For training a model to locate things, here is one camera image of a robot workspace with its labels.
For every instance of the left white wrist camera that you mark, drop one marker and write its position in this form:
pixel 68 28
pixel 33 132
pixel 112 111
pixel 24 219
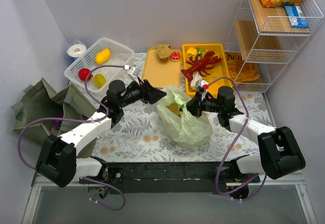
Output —
pixel 133 73

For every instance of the red toy apple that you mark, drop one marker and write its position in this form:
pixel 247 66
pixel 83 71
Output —
pixel 84 74

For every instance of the red toy lobster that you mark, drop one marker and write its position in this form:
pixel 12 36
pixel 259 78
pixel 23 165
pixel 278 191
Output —
pixel 201 65

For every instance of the bread slice rear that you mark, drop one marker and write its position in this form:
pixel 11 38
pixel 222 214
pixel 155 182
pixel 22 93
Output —
pixel 163 52

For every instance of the tissue roll in blue wrap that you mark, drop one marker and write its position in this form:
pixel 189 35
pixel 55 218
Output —
pixel 76 49

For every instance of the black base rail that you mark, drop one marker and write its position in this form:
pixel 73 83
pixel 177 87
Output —
pixel 173 177

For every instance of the blue snack box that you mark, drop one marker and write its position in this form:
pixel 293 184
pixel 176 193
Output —
pixel 296 17

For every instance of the bread slice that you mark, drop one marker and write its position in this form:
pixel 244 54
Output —
pixel 174 107
pixel 163 52

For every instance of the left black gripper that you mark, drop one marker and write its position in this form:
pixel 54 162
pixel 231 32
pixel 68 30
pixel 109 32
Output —
pixel 146 91

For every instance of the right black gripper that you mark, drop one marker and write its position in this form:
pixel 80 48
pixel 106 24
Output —
pixel 198 105

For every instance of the pale yellow flat tray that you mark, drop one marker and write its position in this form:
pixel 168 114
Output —
pixel 161 74

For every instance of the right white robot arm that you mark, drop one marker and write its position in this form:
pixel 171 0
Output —
pixel 279 152

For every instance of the purple candy bag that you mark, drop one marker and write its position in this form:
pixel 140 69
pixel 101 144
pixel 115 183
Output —
pixel 55 130

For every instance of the olive green canvas bag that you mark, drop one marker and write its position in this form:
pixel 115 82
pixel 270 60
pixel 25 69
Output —
pixel 40 101

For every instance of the yellow toy fruit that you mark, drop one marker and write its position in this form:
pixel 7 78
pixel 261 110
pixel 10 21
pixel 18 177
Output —
pixel 102 56

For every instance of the white toy radish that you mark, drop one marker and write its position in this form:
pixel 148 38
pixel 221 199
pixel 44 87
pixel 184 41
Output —
pixel 196 77

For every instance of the yellow green toy starfruit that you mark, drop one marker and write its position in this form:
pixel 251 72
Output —
pixel 99 80

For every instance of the yellow toy pepper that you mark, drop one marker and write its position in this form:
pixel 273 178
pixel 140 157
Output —
pixel 191 53

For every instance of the bread slice front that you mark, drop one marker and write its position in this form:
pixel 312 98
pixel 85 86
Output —
pixel 174 107

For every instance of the deep yellow plastic bin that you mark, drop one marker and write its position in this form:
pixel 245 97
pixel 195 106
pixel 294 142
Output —
pixel 219 70

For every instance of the light green plastic bag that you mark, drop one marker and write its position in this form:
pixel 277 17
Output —
pixel 188 131

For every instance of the white wire shelf rack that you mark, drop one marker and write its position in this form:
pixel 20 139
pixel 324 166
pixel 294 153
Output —
pixel 264 37

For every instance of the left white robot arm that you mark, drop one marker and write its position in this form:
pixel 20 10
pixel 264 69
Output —
pixel 58 160

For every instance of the orange chips bag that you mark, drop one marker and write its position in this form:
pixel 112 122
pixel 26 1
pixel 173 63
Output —
pixel 240 71

